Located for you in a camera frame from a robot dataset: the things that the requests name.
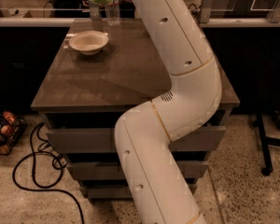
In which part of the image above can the bottom grey drawer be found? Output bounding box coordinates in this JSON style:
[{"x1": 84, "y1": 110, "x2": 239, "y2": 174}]
[{"x1": 78, "y1": 183, "x2": 198, "y2": 201}]

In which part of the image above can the middle grey drawer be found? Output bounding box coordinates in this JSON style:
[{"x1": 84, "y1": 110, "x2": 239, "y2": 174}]
[{"x1": 68, "y1": 161, "x2": 208, "y2": 180}]

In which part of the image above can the black floor cable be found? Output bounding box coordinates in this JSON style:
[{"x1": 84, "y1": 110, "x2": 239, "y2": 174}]
[{"x1": 11, "y1": 122, "x2": 86, "y2": 224}]

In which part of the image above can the black stand leg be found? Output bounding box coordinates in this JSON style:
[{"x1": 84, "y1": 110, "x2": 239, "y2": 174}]
[{"x1": 253, "y1": 113, "x2": 280, "y2": 175}]

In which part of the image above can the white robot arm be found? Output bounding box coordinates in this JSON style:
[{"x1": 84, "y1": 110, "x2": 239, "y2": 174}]
[{"x1": 115, "y1": 0, "x2": 222, "y2": 224}]

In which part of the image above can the white paper bowl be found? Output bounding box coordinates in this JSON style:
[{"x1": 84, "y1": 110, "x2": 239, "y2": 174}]
[{"x1": 69, "y1": 31, "x2": 109, "y2": 55}]

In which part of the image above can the grey drawer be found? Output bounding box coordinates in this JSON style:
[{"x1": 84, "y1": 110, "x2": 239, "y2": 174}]
[
  {"x1": 68, "y1": 161, "x2": 208, "y2": 180},
  {"x1": 78, "y1": 183, "x2": 198, "y2": 201},
  {"x1": 47, "y1": 126, "x2": 226, "y2": 153}
]

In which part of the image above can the top grey drawer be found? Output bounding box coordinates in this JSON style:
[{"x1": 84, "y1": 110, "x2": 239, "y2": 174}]
[{"x1": 47, "y1": 126, "x2": 226, "y2": 153}]

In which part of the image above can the black wire basket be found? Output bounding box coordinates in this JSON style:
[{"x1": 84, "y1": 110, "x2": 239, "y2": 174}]
[{"x1": 0, "y1": 111, "x2": 27, "y2": 155}]

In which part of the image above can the clear plastic water bottle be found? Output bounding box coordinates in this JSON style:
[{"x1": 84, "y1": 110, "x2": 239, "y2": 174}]
[{"x1": 105, "y1": 0, "x2": 120, "y2": 26}]

